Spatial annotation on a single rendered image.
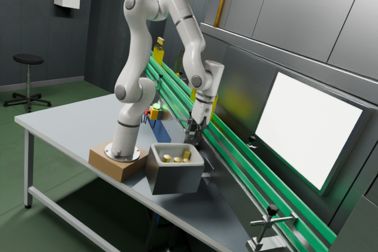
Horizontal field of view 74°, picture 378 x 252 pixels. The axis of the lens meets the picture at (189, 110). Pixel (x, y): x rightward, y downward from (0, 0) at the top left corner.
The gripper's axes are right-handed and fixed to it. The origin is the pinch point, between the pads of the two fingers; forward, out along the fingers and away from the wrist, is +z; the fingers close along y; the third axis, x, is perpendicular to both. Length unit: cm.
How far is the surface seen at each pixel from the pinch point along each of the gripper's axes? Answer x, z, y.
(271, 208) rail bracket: -2, -3, -51
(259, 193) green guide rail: -14.0, 6.5, -33.9
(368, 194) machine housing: 4, -27, -71
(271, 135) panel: -30.3, -6.8, -13.2
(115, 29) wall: 3, 7, 349
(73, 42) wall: 62, 44, 375
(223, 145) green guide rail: -14.0, 4.8, -3.8
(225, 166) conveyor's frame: -12.0, 9.8, -13.4
